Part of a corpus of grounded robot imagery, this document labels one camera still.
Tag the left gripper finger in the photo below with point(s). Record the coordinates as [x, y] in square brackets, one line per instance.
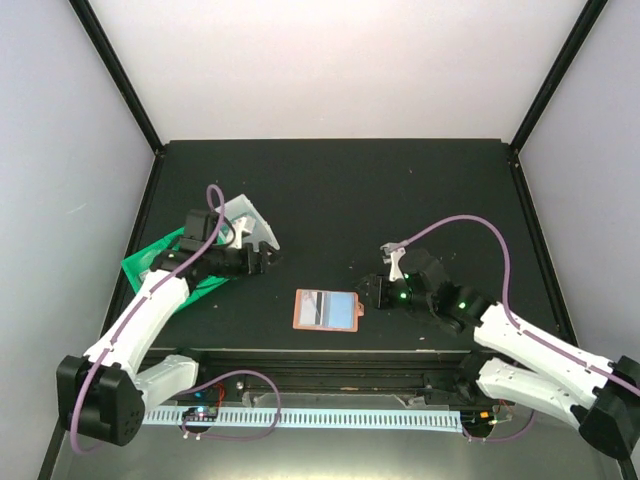
[265, 248]
[270, 259]

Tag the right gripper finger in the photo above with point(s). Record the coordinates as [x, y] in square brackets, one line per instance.
[369, 296]
[368, 281]

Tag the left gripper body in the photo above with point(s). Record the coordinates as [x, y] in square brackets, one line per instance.
[250, 267]

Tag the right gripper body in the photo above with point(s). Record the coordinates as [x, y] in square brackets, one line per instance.
[386, 300]

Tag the pink leather card holder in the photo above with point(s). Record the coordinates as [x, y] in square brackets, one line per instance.
[328, 311]

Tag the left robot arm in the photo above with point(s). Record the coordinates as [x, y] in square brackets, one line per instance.
[104, 394]

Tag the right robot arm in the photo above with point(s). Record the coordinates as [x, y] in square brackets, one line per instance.
[597, 396]

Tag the teal card in bin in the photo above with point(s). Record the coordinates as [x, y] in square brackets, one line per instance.
[259, 225]

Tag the white plastic bin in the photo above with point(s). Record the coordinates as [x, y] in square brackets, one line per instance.
[239, 206]

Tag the green plastic bin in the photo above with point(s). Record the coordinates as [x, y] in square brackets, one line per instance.
[137, 266]

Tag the small circuit board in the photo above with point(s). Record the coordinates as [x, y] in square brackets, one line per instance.
[200, 414]

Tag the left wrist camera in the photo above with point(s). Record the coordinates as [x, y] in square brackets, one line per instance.
[242, 227]

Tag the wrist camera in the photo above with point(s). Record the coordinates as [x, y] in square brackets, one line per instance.
[392, 253]
[242, 227]

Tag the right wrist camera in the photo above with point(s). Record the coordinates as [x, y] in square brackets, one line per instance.
[392, 253]

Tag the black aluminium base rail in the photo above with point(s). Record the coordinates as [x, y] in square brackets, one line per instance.
[442, 378]

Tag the white slotted cable duct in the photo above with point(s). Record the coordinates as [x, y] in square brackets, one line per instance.
[305, 418]

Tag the left black frame post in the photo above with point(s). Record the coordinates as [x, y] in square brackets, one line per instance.
[105, 50]

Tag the black frame post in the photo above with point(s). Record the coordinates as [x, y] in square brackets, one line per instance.
[105, 50]
[571, 47]

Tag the right black frame post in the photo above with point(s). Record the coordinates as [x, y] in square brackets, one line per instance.
[571, 47]

